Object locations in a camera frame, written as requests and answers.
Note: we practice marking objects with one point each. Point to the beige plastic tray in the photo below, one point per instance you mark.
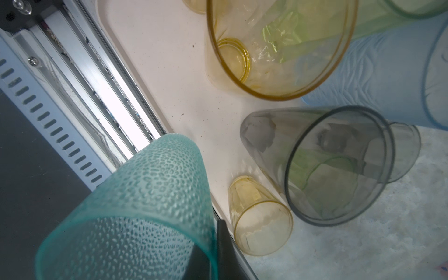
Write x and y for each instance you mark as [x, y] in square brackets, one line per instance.
[162, 44]

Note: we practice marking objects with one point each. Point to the small grey plastic cup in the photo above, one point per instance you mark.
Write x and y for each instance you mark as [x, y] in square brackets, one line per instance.
[407, 149]

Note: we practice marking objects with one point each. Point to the tall orange plastic cup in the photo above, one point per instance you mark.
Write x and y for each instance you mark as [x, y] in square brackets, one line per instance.
[197, 6]

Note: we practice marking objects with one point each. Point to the small yellow plastic cup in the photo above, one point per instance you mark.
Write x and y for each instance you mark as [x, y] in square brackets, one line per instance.
[261, 223]

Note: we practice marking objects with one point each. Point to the small green plastic cup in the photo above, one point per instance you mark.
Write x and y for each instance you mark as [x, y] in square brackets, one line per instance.
[321, 185]

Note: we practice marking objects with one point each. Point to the tall yellow plastic cup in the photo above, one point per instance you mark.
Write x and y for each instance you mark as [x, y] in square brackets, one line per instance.
[276, 50]

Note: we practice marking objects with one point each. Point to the blue ribbed plastic cup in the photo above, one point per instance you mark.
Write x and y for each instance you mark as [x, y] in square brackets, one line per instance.
[400, 73]

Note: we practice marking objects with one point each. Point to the tall grey plastic cup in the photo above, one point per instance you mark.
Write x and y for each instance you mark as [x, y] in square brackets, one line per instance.
[272, 137]

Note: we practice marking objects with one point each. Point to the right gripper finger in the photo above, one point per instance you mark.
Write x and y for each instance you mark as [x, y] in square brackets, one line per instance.
[229, 267]

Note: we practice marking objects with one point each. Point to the teal plastic cup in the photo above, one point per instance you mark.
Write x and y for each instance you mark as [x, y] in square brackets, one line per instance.
[152, 219]

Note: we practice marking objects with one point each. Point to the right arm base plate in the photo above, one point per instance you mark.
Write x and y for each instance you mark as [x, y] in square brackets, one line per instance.
[24, 14]

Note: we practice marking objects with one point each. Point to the aluminium front rail frame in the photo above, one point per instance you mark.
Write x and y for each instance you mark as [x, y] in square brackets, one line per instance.
[68, 80]

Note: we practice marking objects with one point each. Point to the tall green plastic cup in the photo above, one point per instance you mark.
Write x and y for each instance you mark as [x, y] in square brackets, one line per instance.
[377, 16]

